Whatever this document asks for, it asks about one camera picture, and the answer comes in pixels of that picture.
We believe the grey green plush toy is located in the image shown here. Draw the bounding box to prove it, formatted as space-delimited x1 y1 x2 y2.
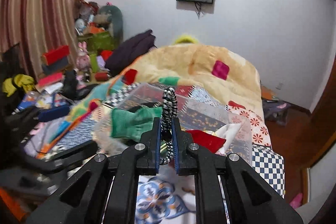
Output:
93 5 123 42

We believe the striped red beige curtain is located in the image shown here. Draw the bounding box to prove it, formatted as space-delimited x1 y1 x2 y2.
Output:
1 0 83 78

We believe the patterned patchwork tablecloth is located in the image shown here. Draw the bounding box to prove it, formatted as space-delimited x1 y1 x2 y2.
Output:
27 89 301 223

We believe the green knit cloth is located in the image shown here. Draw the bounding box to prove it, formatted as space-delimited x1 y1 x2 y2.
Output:
110 107 162 142

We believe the yellow green fuzzy object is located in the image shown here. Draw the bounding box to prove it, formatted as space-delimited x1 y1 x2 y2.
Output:
173 35 199 45

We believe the red flat box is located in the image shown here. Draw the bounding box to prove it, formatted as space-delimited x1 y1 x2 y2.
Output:
42 46 70 65

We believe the green cardboard box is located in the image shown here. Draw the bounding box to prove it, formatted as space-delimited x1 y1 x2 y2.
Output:
77 31 120 52

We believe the clear plastic storage box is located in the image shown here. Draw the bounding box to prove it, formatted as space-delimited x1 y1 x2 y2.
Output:
92 83 252 164

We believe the beige colourful blanket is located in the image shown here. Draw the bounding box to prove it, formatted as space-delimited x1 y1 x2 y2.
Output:
61 44 270 145

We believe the black white striped knit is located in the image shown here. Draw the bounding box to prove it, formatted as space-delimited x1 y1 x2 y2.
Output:
159 86 178 165

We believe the brown wooden door frame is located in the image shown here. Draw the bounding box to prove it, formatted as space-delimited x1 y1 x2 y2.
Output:
300 65 335 168

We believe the red soft cloth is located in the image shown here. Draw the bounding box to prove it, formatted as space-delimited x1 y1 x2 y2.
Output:
186 130 226 153

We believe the white soft cloth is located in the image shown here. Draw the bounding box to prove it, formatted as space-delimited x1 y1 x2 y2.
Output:
213 123 242 156

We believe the grey backpack on floor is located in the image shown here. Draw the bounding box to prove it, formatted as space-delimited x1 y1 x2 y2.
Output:
262 99 291 126

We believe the dark purple clothing pile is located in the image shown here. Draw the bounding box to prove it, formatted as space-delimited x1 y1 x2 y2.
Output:
105 30 156 77

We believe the pink bunny plush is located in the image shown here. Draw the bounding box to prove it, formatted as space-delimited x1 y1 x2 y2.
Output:
76 42 91 71

